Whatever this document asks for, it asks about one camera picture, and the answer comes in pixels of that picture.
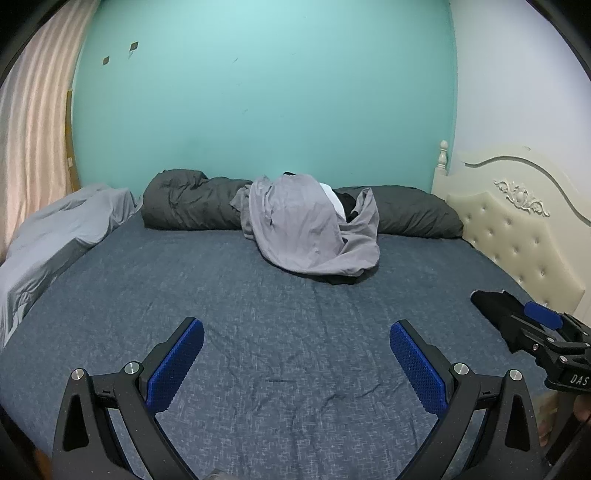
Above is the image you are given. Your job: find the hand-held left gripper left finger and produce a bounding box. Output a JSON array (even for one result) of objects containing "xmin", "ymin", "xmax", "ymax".
[{"xmin": 52, "ymin": 316, "xmax": 205, "ymax": 480}]

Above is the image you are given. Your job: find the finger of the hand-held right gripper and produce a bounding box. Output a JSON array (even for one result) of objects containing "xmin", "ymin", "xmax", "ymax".
[
  {"xmin": 525, "ymin": 300, "xmax": 591, "ymax": 339},
  {"xmin": 502, "ymin": 314, "xmax": 556, "ymax": 354}
]

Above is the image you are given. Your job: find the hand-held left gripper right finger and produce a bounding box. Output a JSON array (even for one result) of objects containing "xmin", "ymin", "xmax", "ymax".
[{"xmin": 389, "ymin": 319, "xmax": 541, "ymax": 480}]

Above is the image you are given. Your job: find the light purple jacket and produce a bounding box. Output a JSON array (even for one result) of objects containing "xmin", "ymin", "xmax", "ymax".
[{"xmin": 229, "ymin": 173, "xmax": 380, "ymax": 278}]

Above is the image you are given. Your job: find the bed with blue sheet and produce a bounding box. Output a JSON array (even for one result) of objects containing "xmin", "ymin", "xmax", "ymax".
[{"xmin": 0, "ymin": 212, "xmax": 591, "ymax": 480}]

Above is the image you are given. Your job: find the cream tufted headboard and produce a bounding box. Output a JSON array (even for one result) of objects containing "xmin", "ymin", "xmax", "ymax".
[{"xmin": 431, "ymin": 140, "xmax": 591, "ymax": 320}]

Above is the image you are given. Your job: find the dark grey duvet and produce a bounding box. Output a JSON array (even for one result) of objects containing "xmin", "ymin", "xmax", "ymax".
[{"xmin": 141, "ymin": 169, "xmax": 464, "ymax": 240}]

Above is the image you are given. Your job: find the light grey blanket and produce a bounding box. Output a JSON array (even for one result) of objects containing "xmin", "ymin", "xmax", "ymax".
[{"xmin": 0, "ymin": 183, "xmax": 142, "ymax": 348}]

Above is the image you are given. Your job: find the white garment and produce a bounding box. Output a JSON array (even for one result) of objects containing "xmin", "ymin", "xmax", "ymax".
[{"xmin": 318, "ymin": 183, "xmax": 347, "ymax": 221}]

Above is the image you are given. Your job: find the pink curtain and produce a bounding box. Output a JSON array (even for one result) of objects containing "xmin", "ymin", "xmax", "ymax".
[{"xmin": 0, "ymin": 0, "xmax": 100, "ymax": 265}]

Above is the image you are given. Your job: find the wooden frame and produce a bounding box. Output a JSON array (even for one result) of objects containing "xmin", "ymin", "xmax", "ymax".
[{"xmin": 66, "ymin": 89, "xmax": 82, "ymax": 193}]

